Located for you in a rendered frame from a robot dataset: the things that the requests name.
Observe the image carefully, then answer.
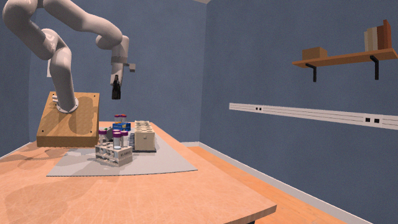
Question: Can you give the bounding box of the beige tube rack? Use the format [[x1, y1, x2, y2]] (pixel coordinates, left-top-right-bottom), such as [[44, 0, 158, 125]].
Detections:
[[95, 142, 132, 167]]

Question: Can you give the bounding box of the grey bench mat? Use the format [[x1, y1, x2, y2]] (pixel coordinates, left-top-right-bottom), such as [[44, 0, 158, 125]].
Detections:
[[46, 133, 198, 177]]

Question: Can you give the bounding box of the blue tube rack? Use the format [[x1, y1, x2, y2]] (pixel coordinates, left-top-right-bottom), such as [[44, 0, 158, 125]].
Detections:
[[113, 123, 131, 131]]

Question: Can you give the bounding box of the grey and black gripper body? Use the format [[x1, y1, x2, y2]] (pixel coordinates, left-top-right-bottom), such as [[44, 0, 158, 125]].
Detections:
[[110, 62, 124, 86]]

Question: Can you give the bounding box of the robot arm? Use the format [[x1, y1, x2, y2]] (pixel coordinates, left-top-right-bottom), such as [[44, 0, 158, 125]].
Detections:
[[2, 0, 136, 113]]

